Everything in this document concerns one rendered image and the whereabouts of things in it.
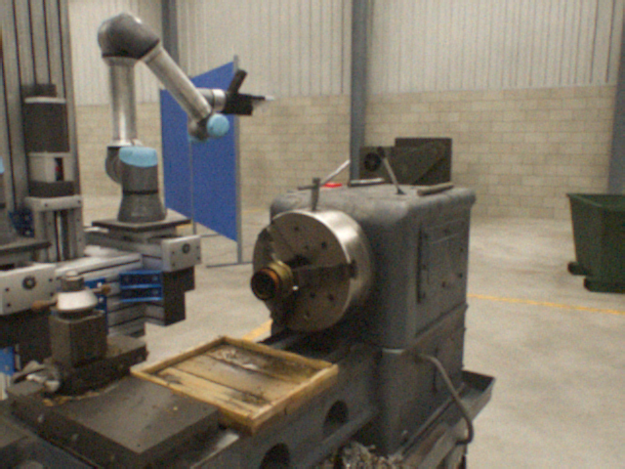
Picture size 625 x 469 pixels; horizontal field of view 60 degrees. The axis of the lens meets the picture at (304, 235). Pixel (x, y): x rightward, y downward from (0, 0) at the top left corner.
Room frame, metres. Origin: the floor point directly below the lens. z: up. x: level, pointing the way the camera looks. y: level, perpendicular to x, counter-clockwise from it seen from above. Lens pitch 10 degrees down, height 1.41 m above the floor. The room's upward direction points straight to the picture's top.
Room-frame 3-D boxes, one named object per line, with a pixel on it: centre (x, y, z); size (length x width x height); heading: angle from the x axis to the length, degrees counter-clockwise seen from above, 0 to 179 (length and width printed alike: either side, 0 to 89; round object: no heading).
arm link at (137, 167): (1.75, 0.53, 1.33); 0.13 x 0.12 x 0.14; 35
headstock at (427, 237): (1.74, -0.23, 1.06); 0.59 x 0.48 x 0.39; 145
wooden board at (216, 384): (1.16, 0.16, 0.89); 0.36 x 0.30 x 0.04; 55
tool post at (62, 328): (0.94, 0.41, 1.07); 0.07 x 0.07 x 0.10; 55
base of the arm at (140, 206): (1.74, 0.53, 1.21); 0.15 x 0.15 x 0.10
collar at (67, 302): (0.94, 0.41, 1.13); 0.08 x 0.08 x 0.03
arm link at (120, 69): (1.85, 0.60, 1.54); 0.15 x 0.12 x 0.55; 35
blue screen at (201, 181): (8.05, 1.65, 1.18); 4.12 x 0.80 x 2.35; 26
